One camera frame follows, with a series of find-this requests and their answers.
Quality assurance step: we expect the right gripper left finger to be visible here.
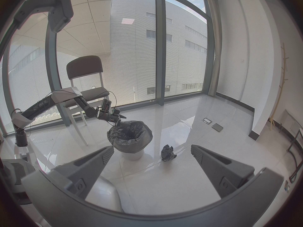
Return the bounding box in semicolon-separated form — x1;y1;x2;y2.
50;146;114;200

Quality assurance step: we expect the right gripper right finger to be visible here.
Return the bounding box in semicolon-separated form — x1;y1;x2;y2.
191;144;255;199

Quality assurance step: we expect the black plastic bag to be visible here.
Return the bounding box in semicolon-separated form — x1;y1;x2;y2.
107;120;153;154

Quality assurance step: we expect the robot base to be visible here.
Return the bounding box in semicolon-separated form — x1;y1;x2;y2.
0;146;123;214

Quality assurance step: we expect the white trash bin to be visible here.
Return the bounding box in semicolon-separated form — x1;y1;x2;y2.
119;148;145;161

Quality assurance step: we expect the crumpled black plastic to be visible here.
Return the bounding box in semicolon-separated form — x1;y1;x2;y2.
161;144;177;162

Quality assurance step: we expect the white chair dark grey seat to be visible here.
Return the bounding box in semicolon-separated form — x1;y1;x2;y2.
63;55;110;146

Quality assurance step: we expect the window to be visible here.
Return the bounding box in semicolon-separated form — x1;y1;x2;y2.
0;0;222;139

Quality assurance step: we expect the wooden coat stand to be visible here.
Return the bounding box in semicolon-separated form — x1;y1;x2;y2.
269;42;290;130

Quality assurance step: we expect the beige curtain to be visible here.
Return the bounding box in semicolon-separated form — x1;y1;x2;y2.
204;0;222;96

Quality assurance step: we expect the glass table black frame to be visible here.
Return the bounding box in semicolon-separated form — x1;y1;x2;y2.
286;129;303;184

